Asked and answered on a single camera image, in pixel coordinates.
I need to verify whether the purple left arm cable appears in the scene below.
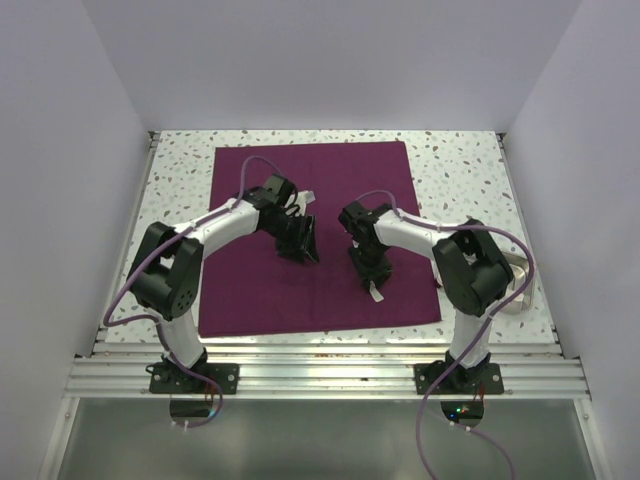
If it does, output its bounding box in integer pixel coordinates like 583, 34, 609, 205
102, 155, 289, 432

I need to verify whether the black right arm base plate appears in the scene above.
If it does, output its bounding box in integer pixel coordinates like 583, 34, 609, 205
413, 361, 505, 395

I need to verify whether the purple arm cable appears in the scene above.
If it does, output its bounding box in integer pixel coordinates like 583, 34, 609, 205
102, 155, 289, 432
357, 189, 535, 480

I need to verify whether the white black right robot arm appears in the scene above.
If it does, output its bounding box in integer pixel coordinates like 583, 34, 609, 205
338, 201, 514, 393

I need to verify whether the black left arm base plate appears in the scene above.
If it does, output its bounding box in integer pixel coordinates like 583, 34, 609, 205
145, 361, 240, 395

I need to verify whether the stainless steel tray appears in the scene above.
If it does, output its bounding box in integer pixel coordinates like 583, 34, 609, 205
433, 249, 537, 316

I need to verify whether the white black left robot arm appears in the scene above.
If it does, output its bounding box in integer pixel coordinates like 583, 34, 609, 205
124, 174, 319, 393

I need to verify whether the purple cloth mat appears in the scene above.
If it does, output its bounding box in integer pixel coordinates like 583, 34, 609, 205
198, 141, 441, 338

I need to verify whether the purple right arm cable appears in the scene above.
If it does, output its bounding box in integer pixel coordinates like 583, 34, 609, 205
357, 189, 535, 480

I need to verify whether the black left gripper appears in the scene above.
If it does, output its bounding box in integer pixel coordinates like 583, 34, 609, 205
262, 211, 318, 264

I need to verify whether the aluminium frame rail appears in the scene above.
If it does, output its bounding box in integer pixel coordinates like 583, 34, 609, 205
64, 343, 590, 400

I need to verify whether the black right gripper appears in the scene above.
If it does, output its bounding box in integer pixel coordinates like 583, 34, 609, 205
348, 242, 393, 289

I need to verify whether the white gauze roll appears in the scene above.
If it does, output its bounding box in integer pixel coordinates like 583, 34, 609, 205
368, 282, 384, 303

